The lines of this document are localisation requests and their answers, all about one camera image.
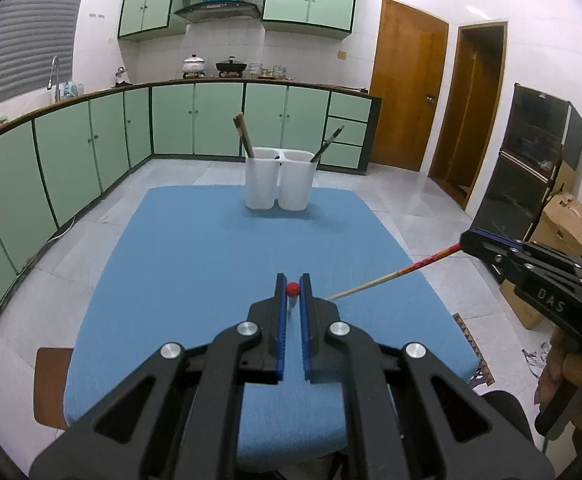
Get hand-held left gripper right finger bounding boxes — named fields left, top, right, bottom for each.
left=300, top=273, right=555, bottom=480

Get green lower kitchen cabinets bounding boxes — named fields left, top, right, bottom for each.
left=0, top=80, right=382, bottom=341

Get cardboard box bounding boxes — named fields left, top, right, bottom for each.
left=500, top=162, right=582, bottom=331

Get open wooden doorway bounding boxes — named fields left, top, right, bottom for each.
left=428, top=20, right=509, bottom=211

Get grey window blinds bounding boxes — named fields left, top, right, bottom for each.
left=0, top=0, right=94, bottom=109

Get metal sink faucet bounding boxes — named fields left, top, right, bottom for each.
left=47, top=56, right=62, bottom=103

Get white two-compartment utensil holder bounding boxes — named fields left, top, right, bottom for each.
left=245, top=146, right=318, bottom=212

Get black glass cabinet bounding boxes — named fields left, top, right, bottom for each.
left=473, top=83, right=582, bottom=256

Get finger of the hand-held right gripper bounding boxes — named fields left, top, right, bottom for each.
left=470, top=228, right=522, bottom=244
left=461, top=230, right=582, bottom=286

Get black cooking pot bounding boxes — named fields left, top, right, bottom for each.
left=215, top=56, right=248, bottom=78

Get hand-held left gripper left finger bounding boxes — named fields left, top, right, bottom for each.
left=30, top=273, right=288, bottom=480

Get person's right hand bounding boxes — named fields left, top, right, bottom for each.
left=533, top=337, right=582, bottom=436

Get blue tablecloth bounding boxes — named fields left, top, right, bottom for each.
left=65, top=186, right=480, bottom=473

